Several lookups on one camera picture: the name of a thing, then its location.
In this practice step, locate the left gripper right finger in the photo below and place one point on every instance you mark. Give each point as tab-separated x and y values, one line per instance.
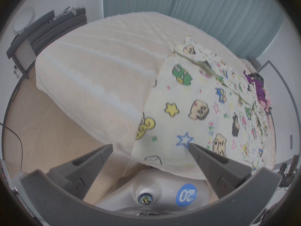
221	173

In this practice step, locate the grey bedside table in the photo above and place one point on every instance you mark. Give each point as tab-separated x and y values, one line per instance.
254	61

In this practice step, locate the blue-green curtain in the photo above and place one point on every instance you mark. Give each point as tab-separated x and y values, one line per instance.
211	15

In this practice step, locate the bed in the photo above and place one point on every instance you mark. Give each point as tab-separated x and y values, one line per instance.
98	62

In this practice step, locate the round white mirror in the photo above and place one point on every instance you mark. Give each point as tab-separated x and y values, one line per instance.
23	19

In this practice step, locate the white printed pyjama top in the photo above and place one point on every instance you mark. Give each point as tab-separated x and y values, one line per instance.
188	98

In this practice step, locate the black chest of drawers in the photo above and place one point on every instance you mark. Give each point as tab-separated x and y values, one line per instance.
58	29

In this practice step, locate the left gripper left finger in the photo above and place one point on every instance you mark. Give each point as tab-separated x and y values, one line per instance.
80	173

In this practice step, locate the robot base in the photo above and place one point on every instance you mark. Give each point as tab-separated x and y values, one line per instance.
160	187

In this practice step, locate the pile of clothes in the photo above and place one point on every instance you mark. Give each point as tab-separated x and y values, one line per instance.
259	88

